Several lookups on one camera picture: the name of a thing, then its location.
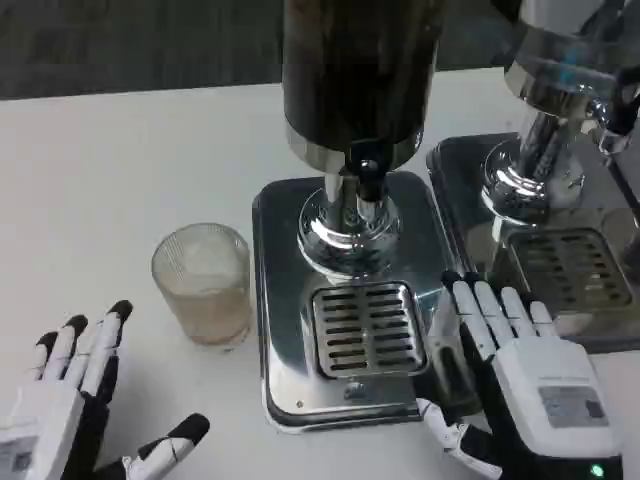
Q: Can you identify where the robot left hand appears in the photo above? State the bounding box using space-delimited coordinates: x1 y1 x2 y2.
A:
0 299 211 480

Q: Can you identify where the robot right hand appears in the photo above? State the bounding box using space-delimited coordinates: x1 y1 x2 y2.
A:
415 270 628 480

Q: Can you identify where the steel drip tray with grid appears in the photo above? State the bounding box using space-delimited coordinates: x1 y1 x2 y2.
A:
251 171 481 427
426 131 640 354

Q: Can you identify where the clear ribbed glass cup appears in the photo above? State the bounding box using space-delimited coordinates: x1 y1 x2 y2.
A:
151 223 253 352

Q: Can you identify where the clear drink dispenser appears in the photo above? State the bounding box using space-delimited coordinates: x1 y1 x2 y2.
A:
480 0 640 214

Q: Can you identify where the dark drink dispenser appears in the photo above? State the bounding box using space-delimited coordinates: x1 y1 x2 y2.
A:
281 0 446 276

